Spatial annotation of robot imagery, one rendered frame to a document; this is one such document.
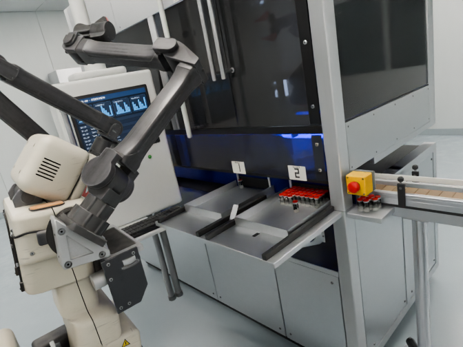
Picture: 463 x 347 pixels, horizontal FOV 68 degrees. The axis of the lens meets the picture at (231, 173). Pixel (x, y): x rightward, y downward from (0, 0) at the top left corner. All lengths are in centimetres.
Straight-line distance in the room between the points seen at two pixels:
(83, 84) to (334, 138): 116
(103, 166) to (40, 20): 591
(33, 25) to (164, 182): 501
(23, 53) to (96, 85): 471
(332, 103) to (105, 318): 96
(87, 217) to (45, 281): 27
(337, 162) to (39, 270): 97
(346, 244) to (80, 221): 98
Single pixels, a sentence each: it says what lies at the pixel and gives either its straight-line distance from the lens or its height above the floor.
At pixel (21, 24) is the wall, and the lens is 656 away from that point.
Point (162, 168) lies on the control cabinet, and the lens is 191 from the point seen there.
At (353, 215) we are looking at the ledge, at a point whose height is 88.
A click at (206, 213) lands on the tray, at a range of 148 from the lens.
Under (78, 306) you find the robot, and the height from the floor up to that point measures 93.
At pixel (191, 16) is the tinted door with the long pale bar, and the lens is 170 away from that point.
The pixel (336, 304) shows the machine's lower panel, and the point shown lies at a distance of 162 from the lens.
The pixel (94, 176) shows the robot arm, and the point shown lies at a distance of 81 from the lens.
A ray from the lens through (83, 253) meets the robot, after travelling 83.
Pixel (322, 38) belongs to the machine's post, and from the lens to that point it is 123.
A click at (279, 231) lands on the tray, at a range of 120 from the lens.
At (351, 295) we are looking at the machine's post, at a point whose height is 51.
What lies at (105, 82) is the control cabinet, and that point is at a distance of 180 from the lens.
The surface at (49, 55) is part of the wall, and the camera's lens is 656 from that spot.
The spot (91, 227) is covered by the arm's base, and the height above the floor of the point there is 119.
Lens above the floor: 144
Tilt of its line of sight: 16 degrees down
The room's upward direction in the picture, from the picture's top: 11 degrees counter-clockwise
